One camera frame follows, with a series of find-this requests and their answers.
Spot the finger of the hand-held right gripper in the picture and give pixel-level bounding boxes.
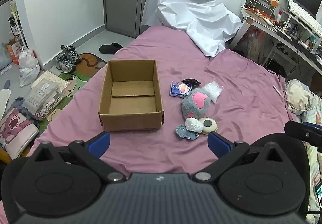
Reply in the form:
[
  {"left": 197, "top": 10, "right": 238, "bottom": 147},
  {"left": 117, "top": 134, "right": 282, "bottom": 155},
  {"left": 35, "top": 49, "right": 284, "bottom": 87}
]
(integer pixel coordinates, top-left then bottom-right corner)
[{"left": 284, "top": 120, "right": 322, "bottom": 144}]

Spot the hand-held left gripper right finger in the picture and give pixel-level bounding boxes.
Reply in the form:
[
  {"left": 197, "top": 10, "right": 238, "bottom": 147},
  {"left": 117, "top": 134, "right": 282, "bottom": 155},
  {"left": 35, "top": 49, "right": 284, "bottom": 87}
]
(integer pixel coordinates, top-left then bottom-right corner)
[{"left": 192, "top": 131, "right": 288, "bottom": 184}]

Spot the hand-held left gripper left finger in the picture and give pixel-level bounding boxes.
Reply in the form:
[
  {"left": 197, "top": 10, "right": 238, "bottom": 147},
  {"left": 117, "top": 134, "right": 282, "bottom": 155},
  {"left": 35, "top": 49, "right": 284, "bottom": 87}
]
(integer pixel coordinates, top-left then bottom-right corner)
[{"left": 30, "top": 132, "right": 127, "bottom": 184}]

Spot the burger plush toy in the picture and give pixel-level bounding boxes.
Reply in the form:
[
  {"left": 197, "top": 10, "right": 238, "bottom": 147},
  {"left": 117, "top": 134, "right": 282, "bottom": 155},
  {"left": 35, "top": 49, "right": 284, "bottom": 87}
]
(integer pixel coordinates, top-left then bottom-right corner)
[{"left": 199, "top": 117, "right": 219, "bottom": 135}]

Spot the white bundle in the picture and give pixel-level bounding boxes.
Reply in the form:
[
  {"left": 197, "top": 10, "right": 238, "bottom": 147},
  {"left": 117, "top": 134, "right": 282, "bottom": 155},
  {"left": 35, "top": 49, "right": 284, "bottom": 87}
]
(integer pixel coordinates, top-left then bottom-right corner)
[{"left": 185, "top": 118, "right": 204, "bottom": 133}]

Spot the cardboard box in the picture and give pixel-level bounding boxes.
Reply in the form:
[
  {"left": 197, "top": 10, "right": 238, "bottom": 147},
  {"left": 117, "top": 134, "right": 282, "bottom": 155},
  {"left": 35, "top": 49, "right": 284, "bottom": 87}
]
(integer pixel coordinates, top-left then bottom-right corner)
[{"left": 99, "top": 59, "right": 165, "bottom": 132}]

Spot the grey denim plush toy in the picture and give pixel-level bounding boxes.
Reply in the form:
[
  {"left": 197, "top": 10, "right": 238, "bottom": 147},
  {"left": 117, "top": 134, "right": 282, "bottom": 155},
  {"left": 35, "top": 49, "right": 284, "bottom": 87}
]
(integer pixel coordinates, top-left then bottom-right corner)
[{"left": 175, "top": 125, "right": 199, "bottom": 141}]

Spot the grey pink plush paw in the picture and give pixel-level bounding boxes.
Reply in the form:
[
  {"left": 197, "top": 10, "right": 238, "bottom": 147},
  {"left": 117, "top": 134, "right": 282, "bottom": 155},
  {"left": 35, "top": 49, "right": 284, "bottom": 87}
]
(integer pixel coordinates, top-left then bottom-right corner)
[{"left": 181, "top": 87, "right": 211, "bottom": 119}]

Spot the clear bag of white beads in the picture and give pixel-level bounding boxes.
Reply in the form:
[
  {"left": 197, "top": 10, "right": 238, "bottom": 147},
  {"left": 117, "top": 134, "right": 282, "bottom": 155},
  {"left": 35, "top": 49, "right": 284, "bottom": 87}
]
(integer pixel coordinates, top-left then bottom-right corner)
[{"left": 201, "top": 81, "right": 223, "bottom": 104}]

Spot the floral quilt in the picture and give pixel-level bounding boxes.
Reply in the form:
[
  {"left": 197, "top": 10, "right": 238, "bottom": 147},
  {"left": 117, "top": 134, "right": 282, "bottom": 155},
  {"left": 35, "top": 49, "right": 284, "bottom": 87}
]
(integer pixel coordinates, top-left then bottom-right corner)
[{"left": 285, "top": 79, "right": 322, "bottom": 224}]

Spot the smartphone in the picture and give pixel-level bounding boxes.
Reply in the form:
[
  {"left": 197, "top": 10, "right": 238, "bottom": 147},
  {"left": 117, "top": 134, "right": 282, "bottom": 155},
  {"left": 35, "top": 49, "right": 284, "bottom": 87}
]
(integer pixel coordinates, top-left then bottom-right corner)
[{"left": 314, "top": 181, "right": 322, "bottom": 202}]

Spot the black hair clip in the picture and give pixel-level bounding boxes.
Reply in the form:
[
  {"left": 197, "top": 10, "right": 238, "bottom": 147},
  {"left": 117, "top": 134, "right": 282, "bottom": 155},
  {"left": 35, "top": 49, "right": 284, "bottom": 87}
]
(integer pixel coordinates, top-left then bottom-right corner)
[{"left": 182, "top": 79, "right": 202, "bottom": 89}]

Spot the blue tissue packet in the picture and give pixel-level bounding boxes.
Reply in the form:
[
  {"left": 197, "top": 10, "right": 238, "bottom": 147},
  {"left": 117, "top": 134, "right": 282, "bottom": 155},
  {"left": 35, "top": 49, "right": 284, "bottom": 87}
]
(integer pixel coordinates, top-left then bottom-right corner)
[{"left": 170, "top": 81, "right": 193, "bottom": 99}]

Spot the grey mailer package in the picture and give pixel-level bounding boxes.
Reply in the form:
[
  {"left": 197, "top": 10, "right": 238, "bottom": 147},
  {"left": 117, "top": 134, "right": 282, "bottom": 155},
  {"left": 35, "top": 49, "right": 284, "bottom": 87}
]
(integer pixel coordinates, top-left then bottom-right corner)
[{"left": 22, "top": 71, "right": 70, "bottom": 121}]

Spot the cartoon floor mat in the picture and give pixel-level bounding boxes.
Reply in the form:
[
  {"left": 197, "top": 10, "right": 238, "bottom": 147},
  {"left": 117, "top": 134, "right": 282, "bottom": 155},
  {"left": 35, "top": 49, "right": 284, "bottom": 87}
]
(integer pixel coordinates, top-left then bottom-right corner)
[{"left": 38, "top": 53, "right": 108, "bottom": 122}]

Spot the pink cartoon cushion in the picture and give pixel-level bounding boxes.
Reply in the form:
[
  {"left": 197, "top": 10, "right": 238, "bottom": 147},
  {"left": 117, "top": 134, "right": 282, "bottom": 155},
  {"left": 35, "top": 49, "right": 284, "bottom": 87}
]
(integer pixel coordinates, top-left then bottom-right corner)
[{"left": 0, "top": 108, "right": 39, "bottom": 160}]

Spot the grey sneaker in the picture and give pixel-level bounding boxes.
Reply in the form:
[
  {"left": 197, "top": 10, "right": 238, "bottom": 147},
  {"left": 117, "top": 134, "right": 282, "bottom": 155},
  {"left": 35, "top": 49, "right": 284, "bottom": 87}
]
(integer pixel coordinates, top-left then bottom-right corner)
[
  {"left": 61, "top": 45, "right": 81, "bottom": 65},
  {"left": 56, "top": 53, "right": 75, "bottom": 74}
]

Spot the black slipper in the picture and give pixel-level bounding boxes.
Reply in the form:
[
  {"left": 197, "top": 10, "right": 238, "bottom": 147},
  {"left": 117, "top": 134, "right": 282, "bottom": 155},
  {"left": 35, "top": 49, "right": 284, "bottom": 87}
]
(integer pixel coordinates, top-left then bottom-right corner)
[{"left": 99, "top": 42, "right": 124, "bottom": 55}]

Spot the white desk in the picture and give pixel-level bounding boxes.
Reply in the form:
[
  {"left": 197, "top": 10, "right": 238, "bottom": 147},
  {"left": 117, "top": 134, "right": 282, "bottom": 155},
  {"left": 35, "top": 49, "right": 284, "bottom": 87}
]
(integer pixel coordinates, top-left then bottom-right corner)
[{"left": 230, "top": 7, "right": 322, "bottom": 77}]

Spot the paper bag under desk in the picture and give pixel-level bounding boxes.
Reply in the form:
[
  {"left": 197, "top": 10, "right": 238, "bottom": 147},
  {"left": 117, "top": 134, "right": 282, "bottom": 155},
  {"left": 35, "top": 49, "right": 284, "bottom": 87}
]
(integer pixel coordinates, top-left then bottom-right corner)
[{"left": 245, "top": 28, "right": 265, "bottom": 63}]

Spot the white plastic bag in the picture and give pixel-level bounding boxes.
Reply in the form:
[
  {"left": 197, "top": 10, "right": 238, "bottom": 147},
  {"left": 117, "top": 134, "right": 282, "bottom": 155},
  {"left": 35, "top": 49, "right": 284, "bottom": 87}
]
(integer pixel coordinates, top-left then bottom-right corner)
[{"left": 18, "top": 47, "right": 41, "bottom": 88}]

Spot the white monitor riser shelf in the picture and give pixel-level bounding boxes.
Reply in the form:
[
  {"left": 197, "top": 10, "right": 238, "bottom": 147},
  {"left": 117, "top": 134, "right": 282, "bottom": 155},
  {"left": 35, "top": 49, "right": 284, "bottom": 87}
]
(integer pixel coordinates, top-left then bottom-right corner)
[{"left": 281, "top": 9, "right": 322, "bottom": 51}]

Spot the white keyboard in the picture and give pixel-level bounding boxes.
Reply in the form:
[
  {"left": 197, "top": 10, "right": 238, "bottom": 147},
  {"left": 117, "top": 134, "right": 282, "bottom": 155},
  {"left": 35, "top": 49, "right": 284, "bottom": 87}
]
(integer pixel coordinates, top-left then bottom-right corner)
[{"left": 287, "top": 0, "right": 322, "bottom": 38}]

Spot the orange carton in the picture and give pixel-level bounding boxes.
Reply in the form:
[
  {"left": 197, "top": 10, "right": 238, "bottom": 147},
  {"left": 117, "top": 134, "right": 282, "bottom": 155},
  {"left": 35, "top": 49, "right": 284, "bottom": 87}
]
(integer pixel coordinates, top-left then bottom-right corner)
[{"left": 6, "top": 39, "right": 23, "bottom": 65}]

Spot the white cover sheet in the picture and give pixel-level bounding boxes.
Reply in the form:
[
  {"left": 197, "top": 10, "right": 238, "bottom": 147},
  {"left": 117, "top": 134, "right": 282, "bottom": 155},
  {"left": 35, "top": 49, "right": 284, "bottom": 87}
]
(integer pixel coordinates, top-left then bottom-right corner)
[{"left": 141, "top": 0, "right": 242, "bottom": 58}]

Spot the white storage rack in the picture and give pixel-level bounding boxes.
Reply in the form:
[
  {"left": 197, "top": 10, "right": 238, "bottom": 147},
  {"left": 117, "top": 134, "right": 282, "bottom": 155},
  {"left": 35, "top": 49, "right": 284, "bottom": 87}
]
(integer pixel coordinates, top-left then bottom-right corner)
[{"left": 9, "top": 0, "right": 29, "bottom": 50}]

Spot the white cable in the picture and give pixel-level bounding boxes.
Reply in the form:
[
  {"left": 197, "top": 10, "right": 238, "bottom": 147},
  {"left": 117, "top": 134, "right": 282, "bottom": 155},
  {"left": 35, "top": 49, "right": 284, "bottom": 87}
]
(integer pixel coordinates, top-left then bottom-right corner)
[{"left": 273, "top": 85, "right": 318, "bottom": 112}]

